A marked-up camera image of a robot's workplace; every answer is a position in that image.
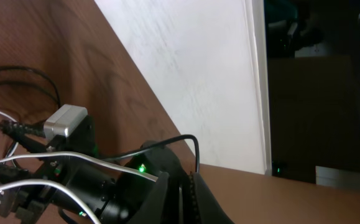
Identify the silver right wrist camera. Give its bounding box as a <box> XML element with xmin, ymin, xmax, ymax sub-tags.
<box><xmin>44</xmin><ymin>104</ymin><xmax>88</xmax><ymax>141</ymax></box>

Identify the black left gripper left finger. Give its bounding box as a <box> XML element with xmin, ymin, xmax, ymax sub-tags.
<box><xmin>128</xmin><ymin>172</ymin><xmax>183</xmax><ymax>224</ymax></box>

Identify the white usb cable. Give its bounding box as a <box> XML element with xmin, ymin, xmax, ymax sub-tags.
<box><xmin>0</xmin><ymin>107</ymin><xmax>159</xmax><ymax>224</ymax></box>

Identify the long black usb cable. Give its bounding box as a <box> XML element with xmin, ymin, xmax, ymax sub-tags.
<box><xmin>0</xmin><ymin>65</ymin><xmax>62</xmax><ymax>110</ymax></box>

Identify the white panel board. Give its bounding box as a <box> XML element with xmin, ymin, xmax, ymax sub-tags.
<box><xmin>97</xmin><ymin>0</ymin><xmax>272</xmax><ymax>174</ymax></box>

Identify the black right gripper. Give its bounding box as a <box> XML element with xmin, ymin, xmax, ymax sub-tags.
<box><xmin>0</xmin><ymin>115</ymin><xmax>130</xmax><ymax>223</ymax></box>

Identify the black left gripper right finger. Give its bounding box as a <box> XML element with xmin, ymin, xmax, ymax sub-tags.
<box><xmin>182</xmin><ymin>173</ymin><xmax>234</xmax><ymax>224</ymax></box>

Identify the brown cardboard box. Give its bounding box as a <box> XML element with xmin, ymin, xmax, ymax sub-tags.
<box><xmin>200</xmin><ymin>164</ymin><xmax>360</xmax><ymax>223</ymax></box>

